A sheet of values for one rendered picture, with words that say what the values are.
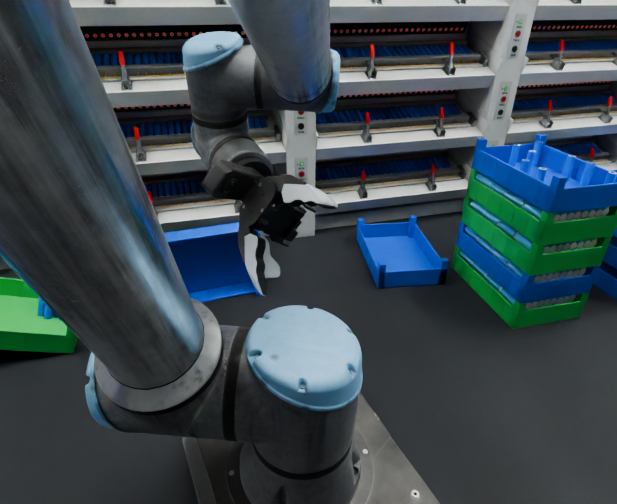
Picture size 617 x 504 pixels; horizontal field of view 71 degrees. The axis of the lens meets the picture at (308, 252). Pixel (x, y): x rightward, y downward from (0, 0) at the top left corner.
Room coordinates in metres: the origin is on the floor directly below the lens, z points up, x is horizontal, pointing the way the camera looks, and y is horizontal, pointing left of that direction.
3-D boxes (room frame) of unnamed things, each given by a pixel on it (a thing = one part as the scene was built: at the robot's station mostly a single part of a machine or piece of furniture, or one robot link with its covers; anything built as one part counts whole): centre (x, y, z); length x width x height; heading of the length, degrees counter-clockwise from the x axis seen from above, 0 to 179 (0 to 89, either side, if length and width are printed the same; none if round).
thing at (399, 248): (1.17, -0.28, 0.04); 0.30 x 0.20 x 0.08; 6
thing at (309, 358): (0.41, 0.01, 0.26); 0.17 x 0.15 x 0.18; 86
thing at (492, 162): (1.00, -0.58, 0.36); 0.30 x 0.20 x 0.08; 14
